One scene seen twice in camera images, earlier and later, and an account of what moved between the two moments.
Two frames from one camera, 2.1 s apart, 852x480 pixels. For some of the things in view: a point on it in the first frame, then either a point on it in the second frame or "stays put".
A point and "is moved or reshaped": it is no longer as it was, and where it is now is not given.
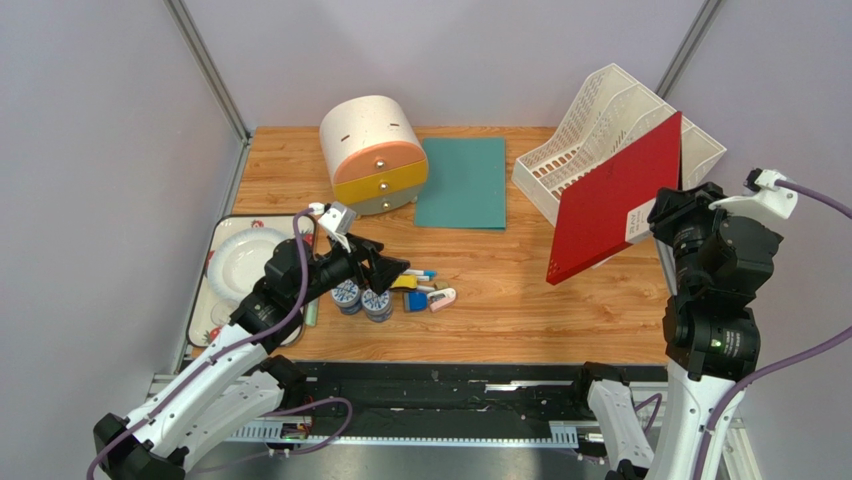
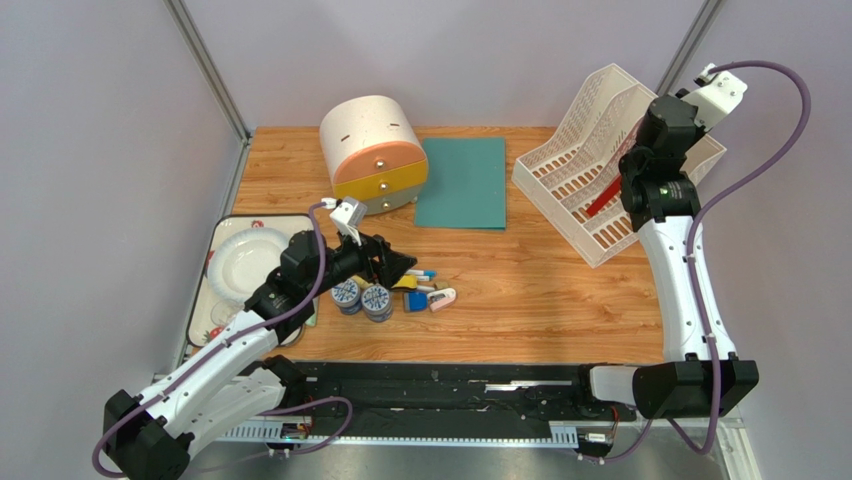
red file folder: [590, 213] is moved or reshaped
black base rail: [463, 402] stays put
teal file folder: [463, 184] stays put
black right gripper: [670, 207] -> [629, 167]
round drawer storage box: [377, 152] stays put
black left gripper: [361, 251] stays put
